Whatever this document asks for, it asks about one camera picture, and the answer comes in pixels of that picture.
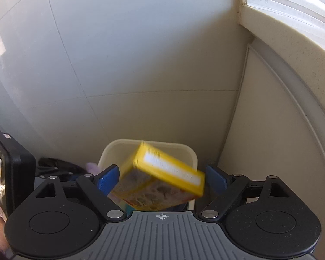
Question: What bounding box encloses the yellow food box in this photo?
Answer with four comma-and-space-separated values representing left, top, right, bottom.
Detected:
111, 142, 205, 211

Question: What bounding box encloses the cream plastic trash bin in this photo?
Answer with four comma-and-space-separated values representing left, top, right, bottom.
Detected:
98, 139, 205, 211

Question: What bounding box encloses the beige kitchen counter cabinet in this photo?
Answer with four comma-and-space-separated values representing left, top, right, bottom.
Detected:
218, 0, 325, 259

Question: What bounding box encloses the black phone screen mount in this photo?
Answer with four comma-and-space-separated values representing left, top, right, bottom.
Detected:
0, 130, 36, 220

